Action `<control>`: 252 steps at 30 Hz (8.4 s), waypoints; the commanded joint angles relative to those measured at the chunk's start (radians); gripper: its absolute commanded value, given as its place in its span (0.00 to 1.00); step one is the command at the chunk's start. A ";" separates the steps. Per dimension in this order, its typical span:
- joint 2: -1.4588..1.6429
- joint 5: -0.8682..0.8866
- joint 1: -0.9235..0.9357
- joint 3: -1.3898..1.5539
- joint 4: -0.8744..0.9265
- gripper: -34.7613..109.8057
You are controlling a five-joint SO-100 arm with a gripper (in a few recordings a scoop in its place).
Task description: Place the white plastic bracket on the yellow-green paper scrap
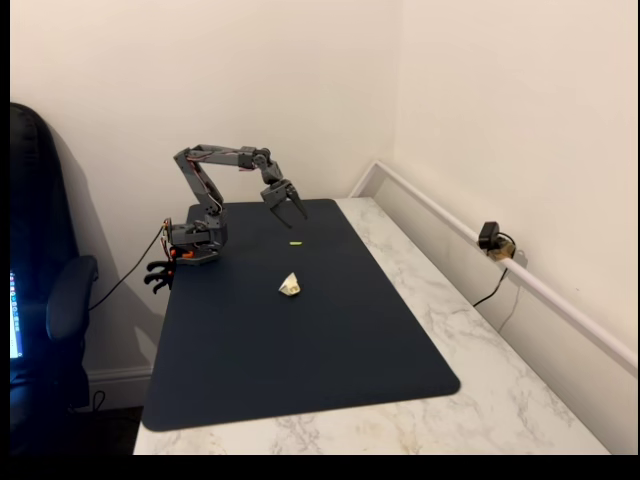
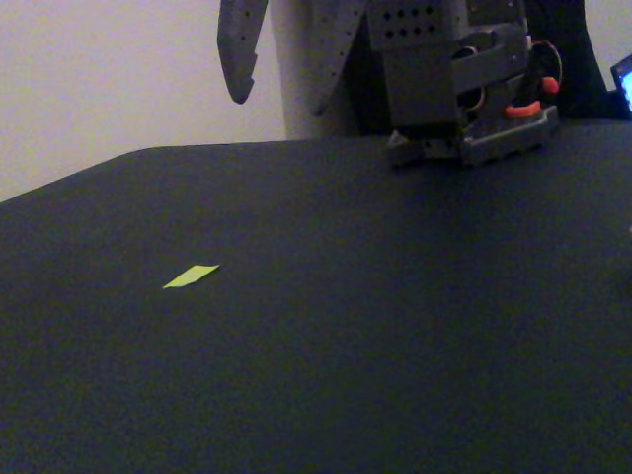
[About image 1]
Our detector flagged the white plastic part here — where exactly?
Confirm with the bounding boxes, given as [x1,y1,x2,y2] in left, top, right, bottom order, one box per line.
[277,271,303,297]

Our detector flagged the dark blue desk mat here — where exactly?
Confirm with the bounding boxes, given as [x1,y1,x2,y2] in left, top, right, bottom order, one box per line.
[141,198,461,433]

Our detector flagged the black clamp with orange tips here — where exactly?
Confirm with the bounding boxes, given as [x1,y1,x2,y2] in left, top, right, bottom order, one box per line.
[143,248,194,297]

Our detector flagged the black webcam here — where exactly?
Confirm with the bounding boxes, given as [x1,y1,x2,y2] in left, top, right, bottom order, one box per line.
[477,221,501,251]

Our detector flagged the white baseboard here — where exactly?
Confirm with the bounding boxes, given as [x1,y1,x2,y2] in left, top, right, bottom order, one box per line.
[87,366,154,411]

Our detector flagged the black office chair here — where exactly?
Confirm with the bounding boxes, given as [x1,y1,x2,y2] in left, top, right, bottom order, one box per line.
[9,102,101,456]

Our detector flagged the laptop screen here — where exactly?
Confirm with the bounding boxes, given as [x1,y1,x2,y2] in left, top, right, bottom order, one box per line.
[9,269,25,361]

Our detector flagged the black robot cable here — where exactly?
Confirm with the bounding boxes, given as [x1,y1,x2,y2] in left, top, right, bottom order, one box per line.
[88,225,167,311]

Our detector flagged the brass webcam mount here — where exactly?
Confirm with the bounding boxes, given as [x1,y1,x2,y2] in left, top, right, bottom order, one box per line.
[487,241,517,265]

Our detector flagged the black webcam cable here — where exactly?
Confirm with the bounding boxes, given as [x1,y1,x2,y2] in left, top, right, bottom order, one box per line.
[472,230,519,308]

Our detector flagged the white wall ledge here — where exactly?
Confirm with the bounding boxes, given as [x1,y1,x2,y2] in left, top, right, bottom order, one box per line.
[348,159,640,374]

